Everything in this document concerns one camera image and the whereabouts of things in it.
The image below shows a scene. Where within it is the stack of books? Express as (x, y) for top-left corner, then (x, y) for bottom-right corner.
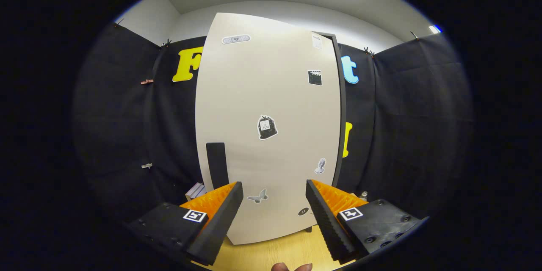
(185, 182), (207, 201)

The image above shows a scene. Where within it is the black backdrop cloth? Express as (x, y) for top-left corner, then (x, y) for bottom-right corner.
(72, 21), (473, 221)

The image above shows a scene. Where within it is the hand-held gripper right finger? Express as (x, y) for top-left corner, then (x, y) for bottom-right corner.
(306, 179), (428, 264)

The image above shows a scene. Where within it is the grey shoe cabinet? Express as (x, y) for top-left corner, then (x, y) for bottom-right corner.
(307, 31), (347, 233)

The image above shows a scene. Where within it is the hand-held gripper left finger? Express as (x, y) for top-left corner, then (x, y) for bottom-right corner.
(125, 181), (244, 266)

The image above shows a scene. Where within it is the black door handle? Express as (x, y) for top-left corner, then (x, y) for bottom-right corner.
(206, 142), (230, 190)

